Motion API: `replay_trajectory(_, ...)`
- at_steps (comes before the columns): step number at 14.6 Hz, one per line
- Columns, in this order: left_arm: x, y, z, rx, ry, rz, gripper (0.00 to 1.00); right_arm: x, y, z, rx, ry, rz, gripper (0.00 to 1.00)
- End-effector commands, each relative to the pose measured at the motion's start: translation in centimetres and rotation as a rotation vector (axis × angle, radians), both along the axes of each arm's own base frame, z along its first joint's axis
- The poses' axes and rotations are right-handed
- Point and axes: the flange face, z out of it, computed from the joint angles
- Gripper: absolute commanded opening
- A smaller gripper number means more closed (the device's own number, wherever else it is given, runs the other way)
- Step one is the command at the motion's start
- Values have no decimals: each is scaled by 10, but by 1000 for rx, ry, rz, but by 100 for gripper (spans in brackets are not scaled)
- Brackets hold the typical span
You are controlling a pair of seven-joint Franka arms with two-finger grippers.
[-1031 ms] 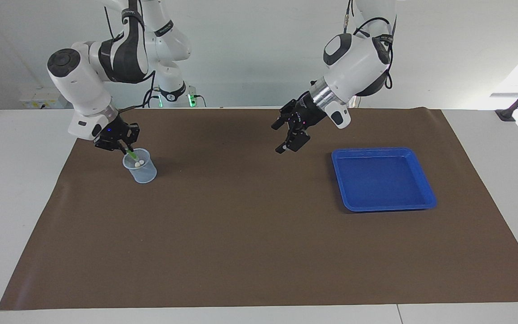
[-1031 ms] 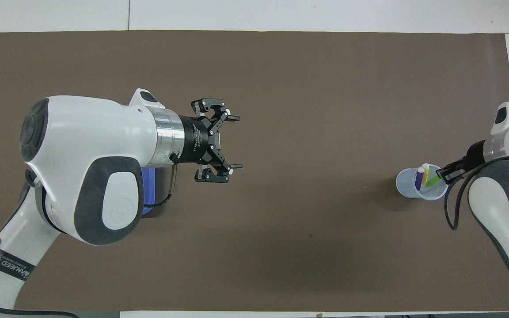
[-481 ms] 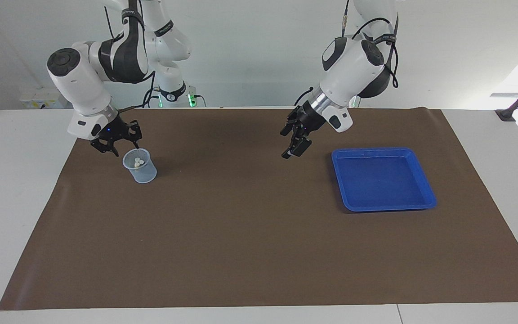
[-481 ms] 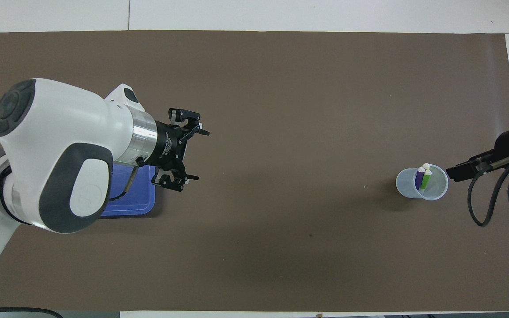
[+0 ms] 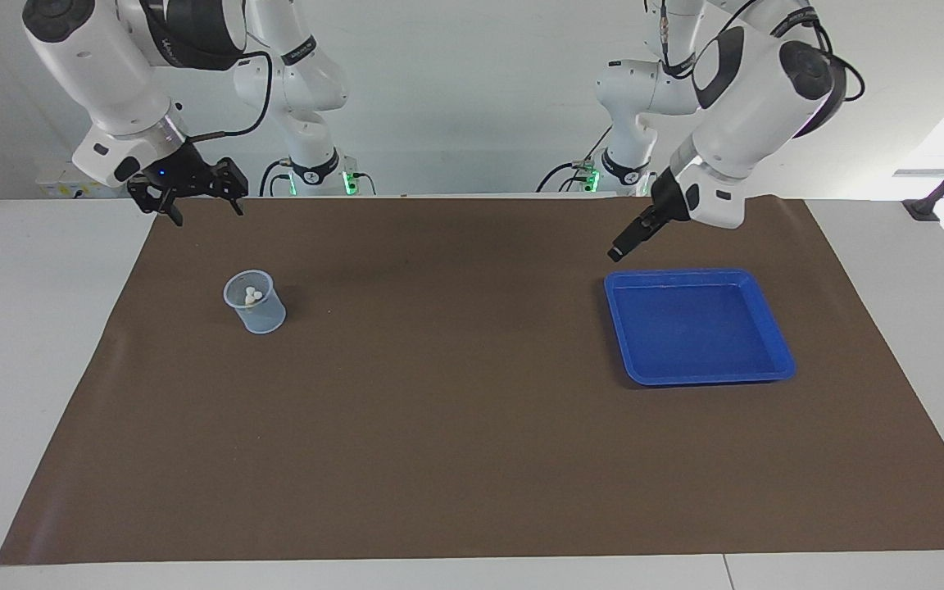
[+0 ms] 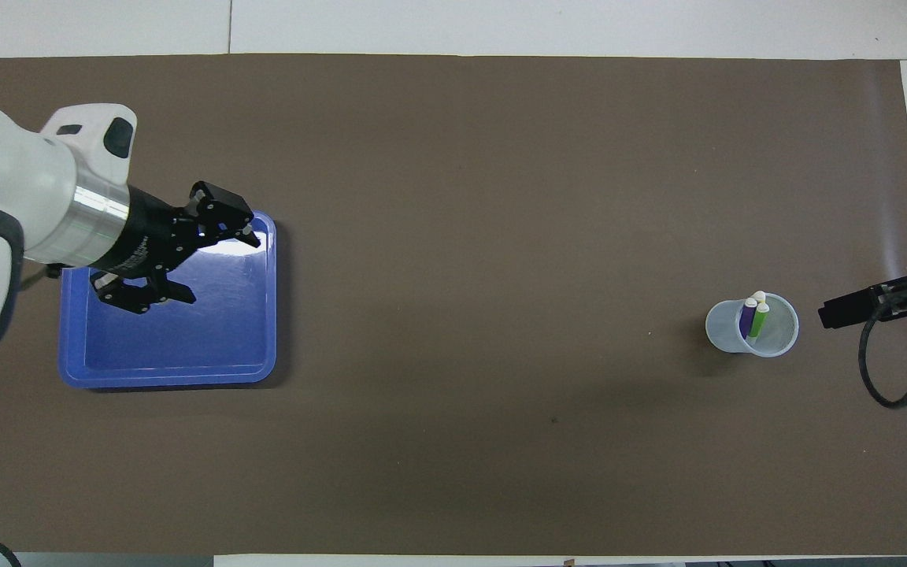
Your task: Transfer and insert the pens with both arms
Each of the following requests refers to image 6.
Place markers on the clear plastic cup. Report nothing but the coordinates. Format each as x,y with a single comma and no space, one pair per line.
780,335

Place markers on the blue plastic tray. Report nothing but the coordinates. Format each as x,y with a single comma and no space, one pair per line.
209,339

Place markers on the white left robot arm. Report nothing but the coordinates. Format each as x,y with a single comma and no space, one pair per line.
5,197

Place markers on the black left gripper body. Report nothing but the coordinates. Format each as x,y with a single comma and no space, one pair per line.
150,236

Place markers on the green pen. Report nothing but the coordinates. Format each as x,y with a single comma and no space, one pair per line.
758,321

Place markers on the brown table mat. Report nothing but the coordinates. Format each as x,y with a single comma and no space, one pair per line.
461,236

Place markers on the purple pen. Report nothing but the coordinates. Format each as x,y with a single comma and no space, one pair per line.
747,315

